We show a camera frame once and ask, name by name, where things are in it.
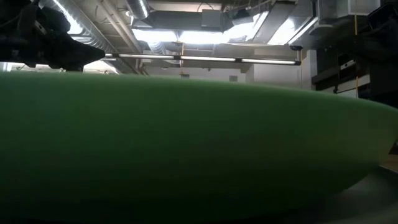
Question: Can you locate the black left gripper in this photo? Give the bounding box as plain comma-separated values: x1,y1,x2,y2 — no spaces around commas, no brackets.
0,0,106,72

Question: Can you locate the green plastic plate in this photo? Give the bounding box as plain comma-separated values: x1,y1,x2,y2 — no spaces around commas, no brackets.
0,70,398,222

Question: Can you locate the long ceiling light fixture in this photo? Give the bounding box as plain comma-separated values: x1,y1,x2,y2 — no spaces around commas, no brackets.
104,52,302,67

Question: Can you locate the grey plastic plate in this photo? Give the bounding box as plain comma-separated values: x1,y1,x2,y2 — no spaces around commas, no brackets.
310,166,398,224

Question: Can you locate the round silver air duct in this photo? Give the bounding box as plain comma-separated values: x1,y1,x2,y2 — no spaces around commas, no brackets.
126,0,150,21

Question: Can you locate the rectangular metal air duct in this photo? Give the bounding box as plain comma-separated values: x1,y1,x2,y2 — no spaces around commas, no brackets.
132,8,234,34

